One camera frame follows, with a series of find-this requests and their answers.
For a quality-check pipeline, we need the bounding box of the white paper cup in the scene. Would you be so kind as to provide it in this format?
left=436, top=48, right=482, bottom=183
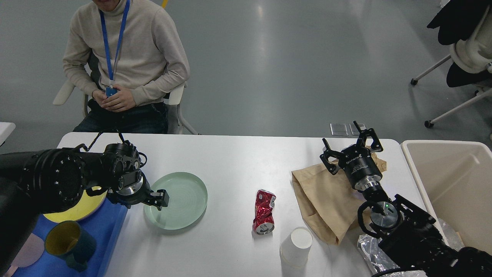
left=279, top=227, right=313, bottom=268

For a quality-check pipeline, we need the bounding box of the blue lanyard with badge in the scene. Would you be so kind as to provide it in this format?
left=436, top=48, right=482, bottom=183
left=99, top=0, right=131, bottom=97

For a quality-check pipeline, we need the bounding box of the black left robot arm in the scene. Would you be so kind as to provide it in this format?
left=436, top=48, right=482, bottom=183
left=1, top=140, right=169, bottom=274

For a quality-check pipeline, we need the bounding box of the right silver floor plate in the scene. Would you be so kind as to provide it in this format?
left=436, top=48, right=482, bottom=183
left=349, top=122, right=367, bottom=137

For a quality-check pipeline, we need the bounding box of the blue plastic tray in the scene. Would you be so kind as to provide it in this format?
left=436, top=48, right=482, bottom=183
left=13, top=200, right=128, bottom=277

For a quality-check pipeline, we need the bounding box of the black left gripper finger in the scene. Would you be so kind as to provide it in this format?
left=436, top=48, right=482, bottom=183
left=148, top=189, right=169, bottom=210

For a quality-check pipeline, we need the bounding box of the brown paper bag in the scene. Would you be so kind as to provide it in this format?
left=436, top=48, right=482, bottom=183
left=292, top=163, right=365, bottom=245

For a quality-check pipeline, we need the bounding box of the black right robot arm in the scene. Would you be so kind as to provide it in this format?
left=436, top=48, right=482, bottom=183
left=320, top=121, right=492, bottom=277

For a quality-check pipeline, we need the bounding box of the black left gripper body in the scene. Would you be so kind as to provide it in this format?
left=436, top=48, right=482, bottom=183
left=107, top=172, right=153, bottom=208

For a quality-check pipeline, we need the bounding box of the seated person beige sweater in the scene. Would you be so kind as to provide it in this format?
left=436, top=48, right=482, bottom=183
left=63, top=0, right=190, bottom=134

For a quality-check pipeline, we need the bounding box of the beige plastic bin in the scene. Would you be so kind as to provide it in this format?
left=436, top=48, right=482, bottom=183
left=401, top=140, right=492, bottom=254

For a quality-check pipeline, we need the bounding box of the mint green plate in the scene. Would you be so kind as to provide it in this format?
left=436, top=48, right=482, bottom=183
left=144, top=172, right=208, bottom=231

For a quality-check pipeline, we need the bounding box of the crushed red soda can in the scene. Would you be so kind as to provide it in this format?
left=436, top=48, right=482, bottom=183
left=252, top=189, right=276, bottom=235

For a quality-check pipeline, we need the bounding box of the left silver floor plate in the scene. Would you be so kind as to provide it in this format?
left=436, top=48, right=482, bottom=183
left=330, top=123, right=349, bottom=136

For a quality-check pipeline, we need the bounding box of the office chair with black coat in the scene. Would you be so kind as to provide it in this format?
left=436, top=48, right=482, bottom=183
left=411, top=0, right=492, bottom=128

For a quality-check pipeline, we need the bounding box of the pink mug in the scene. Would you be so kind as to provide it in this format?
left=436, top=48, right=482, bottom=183
left=3, top=233, right=45, bottom=277

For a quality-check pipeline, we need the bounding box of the dark teal mug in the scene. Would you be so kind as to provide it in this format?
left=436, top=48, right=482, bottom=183
left=44, top=220, right=96, bottom=272

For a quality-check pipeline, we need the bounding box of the white side table corner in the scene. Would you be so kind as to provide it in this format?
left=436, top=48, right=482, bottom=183
left=0, top=122, right=16, bottom=146

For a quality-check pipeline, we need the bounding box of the silver floor plate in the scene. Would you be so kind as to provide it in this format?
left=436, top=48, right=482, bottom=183
left=330, top=123, right=349, bottom=136
left=349, top=122, right=367, bottom=137

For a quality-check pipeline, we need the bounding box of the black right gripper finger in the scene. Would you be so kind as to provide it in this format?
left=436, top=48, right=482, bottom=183
left=353, top=121, right=384, bottom=153
left=320, top=138, right=343, bottom=176

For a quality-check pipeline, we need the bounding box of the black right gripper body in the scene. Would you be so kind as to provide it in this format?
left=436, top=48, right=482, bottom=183
left=339, top=144, right=382, bottom=191

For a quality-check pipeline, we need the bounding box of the yellow plate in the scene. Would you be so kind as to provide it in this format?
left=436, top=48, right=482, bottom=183
left=43, top=191, right=106, bottom=223

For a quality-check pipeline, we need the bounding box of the crumpled silver foil bag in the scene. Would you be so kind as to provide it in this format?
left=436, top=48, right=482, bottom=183
left=357, top=218, right=465, bottom=274

